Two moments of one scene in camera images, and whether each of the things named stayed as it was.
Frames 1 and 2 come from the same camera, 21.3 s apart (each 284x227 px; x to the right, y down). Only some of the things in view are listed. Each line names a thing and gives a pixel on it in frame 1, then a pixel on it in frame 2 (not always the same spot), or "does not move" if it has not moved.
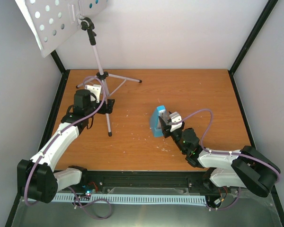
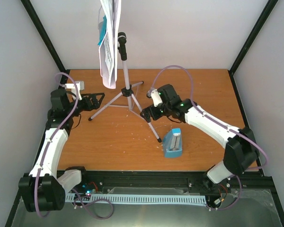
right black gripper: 164,129 to 147,116
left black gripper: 110,106 to 89,107
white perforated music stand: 49,21 to 126,100
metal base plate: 253,211 does not move
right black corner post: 270,5 does not move
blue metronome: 161,112 to 173,144
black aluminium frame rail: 166,181 does not move
